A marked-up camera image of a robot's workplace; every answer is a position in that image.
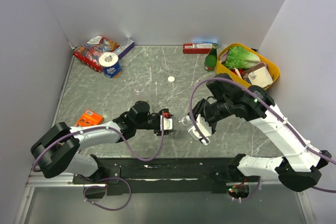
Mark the toilet paper roll blue wrap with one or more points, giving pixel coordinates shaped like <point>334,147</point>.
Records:
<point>110,65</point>

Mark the orange snack box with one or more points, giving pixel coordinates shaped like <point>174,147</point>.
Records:
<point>89,118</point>

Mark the red item in basket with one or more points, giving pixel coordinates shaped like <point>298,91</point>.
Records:
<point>237,72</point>

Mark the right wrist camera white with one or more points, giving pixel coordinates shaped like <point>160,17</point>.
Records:
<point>201,132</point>

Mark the blue box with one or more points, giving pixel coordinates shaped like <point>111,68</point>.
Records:
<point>205,41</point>

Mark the aluminium rail frame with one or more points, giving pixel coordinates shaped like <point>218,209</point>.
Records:
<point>37,180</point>

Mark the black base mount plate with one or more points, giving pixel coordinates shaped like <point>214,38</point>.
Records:
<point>168,175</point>

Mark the purple white box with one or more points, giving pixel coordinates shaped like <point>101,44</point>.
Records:
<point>124,48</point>

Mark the electronics board with leds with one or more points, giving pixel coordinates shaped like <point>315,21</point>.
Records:
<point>238,192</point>

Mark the green glass bottle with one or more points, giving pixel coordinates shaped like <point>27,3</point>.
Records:
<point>211,58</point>

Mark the red box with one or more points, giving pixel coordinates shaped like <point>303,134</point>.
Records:
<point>197,48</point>

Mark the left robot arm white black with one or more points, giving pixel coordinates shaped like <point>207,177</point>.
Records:
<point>57,151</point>

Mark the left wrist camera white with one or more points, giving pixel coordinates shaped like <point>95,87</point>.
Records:
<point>166,120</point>

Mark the clear plastic bottle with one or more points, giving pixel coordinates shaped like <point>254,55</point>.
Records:
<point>184,121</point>

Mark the clear bottle yellow label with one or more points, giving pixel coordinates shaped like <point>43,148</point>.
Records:
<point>139,89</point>

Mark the purple onion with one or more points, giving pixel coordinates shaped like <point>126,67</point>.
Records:
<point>223,57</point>

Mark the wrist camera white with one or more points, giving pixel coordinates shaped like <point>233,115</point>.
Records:
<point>201,132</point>
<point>166,120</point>

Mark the red snack bag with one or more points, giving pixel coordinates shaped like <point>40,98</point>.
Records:
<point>90,52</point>

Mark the beige paper carton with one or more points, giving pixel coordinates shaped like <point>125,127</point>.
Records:
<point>258,76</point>

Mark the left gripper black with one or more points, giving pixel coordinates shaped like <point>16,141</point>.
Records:
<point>158,131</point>

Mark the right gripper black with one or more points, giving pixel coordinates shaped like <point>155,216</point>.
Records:
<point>200,109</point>

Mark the green lettuce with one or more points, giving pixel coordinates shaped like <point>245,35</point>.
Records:
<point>239,58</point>

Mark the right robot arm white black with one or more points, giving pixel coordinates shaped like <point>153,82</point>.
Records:
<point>298,168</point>

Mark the white bottle cap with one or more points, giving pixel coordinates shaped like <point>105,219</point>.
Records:
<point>171,79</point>

